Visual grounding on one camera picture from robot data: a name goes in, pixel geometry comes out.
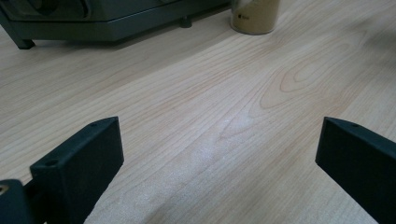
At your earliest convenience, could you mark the glass jar with beige powder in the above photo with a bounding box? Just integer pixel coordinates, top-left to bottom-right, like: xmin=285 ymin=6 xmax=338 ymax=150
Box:
xmin=230 ymin=0 xmax=281 ymax=35

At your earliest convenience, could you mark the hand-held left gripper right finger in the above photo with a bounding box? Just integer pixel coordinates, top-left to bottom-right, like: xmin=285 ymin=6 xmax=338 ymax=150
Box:
xmin=315 ymin=116 xmax=396 ymax=224

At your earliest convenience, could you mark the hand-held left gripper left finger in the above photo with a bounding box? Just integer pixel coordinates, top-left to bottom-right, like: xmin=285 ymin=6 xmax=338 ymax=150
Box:
xmin=30 ymin=116 xmax=125 ymax=224

